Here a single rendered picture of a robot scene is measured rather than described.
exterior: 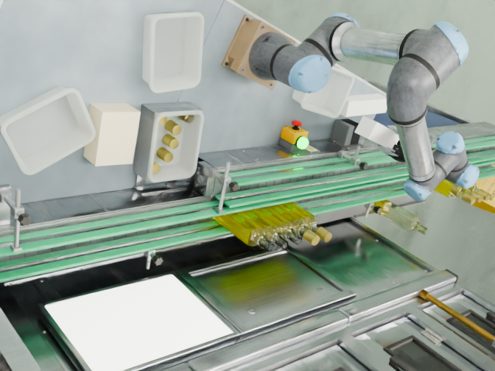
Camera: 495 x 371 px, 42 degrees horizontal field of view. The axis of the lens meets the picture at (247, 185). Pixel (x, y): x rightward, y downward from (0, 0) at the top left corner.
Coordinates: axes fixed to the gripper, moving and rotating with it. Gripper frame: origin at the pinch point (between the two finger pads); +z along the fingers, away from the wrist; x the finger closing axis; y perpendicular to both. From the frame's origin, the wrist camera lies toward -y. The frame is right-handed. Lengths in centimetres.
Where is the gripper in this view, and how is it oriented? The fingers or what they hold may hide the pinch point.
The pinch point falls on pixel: (386, 138)
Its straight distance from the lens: 221.1
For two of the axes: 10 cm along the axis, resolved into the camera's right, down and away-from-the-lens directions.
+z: -6.1, -4.1, 6.7
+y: -6.6, -2.0, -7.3
